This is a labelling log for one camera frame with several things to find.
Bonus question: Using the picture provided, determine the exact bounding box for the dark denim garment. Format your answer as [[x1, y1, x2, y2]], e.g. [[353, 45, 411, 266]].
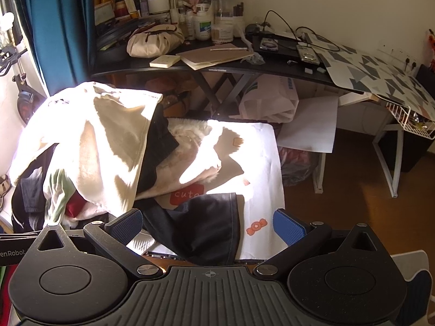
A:
[[142, 192, 246, 266]]

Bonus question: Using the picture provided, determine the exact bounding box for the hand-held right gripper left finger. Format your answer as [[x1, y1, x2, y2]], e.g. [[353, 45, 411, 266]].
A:
[[32, 208, 164, 281]]

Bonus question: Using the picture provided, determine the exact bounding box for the white plastic shopping bag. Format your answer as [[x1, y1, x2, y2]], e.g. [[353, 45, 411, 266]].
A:
[[238, 75, 300, 123]]

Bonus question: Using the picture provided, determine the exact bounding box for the white metal table frame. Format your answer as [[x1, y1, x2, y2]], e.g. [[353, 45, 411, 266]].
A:
[[314, 92, 406, 198]]

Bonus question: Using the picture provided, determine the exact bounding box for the red cloth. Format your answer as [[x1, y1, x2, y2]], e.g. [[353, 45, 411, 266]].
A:
[[64, 193, 86, 218]]

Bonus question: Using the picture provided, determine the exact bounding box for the white paper sheet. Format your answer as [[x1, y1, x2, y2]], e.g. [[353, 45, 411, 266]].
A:
[[277, 95, 340, 153]]

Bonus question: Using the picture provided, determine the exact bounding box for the dark plastic bag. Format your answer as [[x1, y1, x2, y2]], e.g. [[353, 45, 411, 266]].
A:
[[279, 145, 322, 188]]

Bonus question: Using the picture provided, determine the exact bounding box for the black desk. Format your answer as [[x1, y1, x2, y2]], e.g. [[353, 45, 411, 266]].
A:
[[89, 29, 366, 120]]

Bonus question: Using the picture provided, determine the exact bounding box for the white and blue seat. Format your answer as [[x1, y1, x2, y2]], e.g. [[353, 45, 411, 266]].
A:
[[391, 249, 434, 326]]

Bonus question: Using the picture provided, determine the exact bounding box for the green cloth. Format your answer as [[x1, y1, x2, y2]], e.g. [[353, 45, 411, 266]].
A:
[[43, 169, 76, 225]]

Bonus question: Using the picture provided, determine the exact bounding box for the white makeup brush holder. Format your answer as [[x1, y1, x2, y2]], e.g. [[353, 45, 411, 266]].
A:
[[147, 0, 170, 15]]

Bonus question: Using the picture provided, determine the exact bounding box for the cotton swab jar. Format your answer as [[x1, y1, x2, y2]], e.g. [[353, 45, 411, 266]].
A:
[[211, 20, 235, 44]]

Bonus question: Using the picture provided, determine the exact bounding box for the black box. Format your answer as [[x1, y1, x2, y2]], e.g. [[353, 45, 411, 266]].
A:
[[416, 64, 435, 86]]

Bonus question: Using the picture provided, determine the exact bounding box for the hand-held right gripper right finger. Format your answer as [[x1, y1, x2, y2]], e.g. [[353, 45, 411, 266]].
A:
[[253, 208, 391, 280]]

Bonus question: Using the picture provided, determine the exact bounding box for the clear cosmetic organizer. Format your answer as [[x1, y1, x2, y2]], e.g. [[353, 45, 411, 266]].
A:
[[214, 0, 246, 41]]

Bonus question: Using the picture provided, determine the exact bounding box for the white pump lotion bottle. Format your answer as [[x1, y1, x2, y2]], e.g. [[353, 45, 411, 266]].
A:
[[194, 3, 213, 40]]

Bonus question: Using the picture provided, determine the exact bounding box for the black cable with adapter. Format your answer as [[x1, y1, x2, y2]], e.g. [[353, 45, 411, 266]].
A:
[[263, 10, 300, 39]]

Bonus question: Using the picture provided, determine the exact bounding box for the cream velvet sweater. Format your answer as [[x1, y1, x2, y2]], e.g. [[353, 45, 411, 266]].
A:
[[10, 81, 164, 218]]

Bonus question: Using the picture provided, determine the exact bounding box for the beige drawstring pouch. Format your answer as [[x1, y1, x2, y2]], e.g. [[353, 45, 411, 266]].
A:
[[126, 24, 186, 58]]

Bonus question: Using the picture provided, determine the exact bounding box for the thin black looped cable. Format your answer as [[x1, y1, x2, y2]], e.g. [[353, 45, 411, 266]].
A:
[[293, 25, 339, 51]]

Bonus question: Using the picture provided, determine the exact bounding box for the purple phone with ring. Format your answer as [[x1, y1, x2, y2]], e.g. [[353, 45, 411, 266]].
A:
[[260, 37, 279, 52]]

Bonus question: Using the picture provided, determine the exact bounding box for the white printed blanket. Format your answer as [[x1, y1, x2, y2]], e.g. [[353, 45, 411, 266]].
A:
[[159, 119, 287, 263]]

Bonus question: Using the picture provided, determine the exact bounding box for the white fluffy cloth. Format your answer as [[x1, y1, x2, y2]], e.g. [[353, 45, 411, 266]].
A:
[[166, 121, 223, 181]]

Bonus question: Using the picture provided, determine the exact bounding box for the black storage cabinet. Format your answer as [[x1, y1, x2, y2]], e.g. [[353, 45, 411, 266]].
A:
[[394, 122, 434, 174]]

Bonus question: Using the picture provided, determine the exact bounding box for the geometric patterned table mat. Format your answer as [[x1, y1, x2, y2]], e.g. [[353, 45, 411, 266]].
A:
[[302, 32, 435, 123]]

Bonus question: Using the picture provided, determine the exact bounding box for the brown notebook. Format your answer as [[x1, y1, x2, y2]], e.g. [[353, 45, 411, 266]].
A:
[[176, 42, 255, 72]]

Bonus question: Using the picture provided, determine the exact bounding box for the white wire basket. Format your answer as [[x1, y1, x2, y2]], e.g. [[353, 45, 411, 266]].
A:
[[386, 98, 435, 140]]

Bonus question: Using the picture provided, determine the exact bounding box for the silver glitter phone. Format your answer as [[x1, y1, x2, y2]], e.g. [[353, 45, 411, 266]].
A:
[[296, 44, 322, 66]]

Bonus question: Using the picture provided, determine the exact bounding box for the stack of cosmetics boxes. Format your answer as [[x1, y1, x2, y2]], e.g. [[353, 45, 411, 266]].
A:
[[94, 0, 150, 26]]

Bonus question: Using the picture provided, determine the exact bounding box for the teal curtain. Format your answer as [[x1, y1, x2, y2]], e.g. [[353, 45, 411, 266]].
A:
[[13, 0, 96, 96]]

